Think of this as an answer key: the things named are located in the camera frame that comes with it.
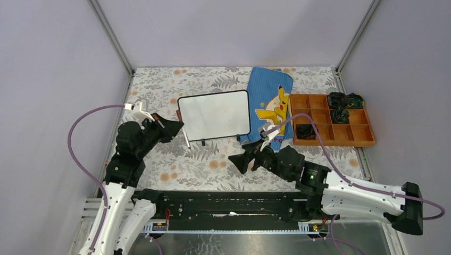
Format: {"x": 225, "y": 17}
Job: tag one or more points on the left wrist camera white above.
{"x": 139, "y": 110}

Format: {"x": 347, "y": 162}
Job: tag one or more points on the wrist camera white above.
{"x": 268, "y": 132}
{"x": 139, "y": 110}

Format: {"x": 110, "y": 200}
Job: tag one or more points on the orange compartment tray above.
{"x": 358, "y": 133}

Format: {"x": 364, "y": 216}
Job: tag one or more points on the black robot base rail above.
{"x": 248, "y": 211}

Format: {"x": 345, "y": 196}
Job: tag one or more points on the white whiteboard marker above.
{"x": 183, "y": 129}

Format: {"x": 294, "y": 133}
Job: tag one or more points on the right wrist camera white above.
{"x": 268, "y": 132}

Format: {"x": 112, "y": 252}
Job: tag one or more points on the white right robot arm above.
{"x": 330, "y": 194}

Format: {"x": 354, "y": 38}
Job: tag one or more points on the black orange cloth roll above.
{"x": 305, "y": 132}

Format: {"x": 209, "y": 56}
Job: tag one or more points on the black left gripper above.
{"x": 169, "y": 128}

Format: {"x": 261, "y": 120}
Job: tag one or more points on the dark patterned cloth roll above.
{"x": 337, "y": 100}
{"x": 339, "y": 116}
{"x": 355, "y": 101}

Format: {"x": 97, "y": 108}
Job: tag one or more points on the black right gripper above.
{"x": 241, "y": 160}

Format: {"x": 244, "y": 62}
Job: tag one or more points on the white whiteboard black frame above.
{"x": 215, "y": 115}

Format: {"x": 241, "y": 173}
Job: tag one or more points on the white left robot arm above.
{"x": 111, "y": 233}

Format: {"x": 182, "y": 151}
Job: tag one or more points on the blue Pikachu cloth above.
{"x": 269, "y": 99}

